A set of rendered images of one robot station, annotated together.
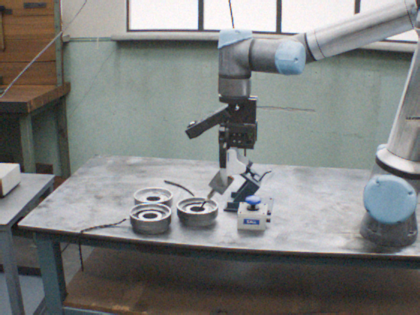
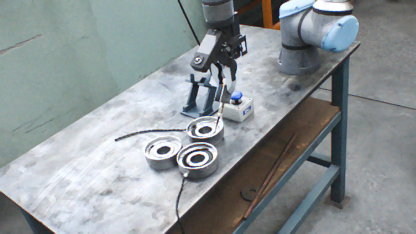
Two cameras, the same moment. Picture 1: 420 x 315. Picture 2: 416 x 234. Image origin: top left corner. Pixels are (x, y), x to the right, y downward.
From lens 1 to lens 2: 0.99 m
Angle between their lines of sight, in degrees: 49
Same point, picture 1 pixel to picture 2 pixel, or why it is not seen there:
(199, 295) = (216, 198)
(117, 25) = not seen: outside the picture
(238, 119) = (229, 36)
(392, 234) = (317, 61)
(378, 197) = (341, 35)
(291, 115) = (23, 49)
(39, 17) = not seen: outside the picture
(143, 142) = not seen: outside the picture
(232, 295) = (230, 179)
